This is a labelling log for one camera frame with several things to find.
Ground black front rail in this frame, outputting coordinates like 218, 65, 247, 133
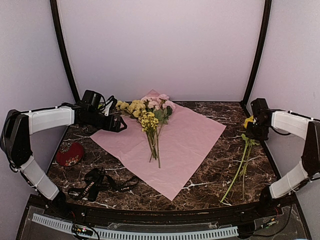
27, 193, 298, 227

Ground yellow daisy bunch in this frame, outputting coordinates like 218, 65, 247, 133
116, 100, 146, 128

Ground red floral dish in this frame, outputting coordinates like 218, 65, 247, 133
55, 142, 84, 167

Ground black printed ribbon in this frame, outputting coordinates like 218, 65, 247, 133
67, 168, 140, 202

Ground white slotted cable duct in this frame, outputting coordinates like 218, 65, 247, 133
31, 213, 239, 240

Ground black frame post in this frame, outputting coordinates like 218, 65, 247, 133
240, 0, 272, 116
49, 0, 80, 102

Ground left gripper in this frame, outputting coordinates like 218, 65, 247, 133
83, 109, 127, 133

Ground pink wrapping paper sheet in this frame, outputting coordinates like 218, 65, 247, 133
91, 105, 226, 201

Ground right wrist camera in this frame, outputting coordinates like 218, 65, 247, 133
250, 98, 269, 118

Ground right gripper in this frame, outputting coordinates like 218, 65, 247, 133
246, 120, 270, 141

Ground small yellow filler flowers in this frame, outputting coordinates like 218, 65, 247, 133
140, 110, 159, 161

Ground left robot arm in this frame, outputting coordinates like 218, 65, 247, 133
0, 103, 127, 218

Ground right black frame post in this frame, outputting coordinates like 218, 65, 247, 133
240, 0, 272, 116

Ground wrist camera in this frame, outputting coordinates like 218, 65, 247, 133
250, 98, 269, 118
78, 90, 118, 115

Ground left black frame post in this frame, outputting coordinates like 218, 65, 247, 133
49, 0, 80, 102

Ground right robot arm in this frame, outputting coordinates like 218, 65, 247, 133
245, 109, 320, 217

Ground yellow rose stem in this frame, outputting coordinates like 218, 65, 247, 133
219, 115, 261, 203

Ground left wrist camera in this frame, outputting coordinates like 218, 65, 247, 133
78, 90, 118, 115

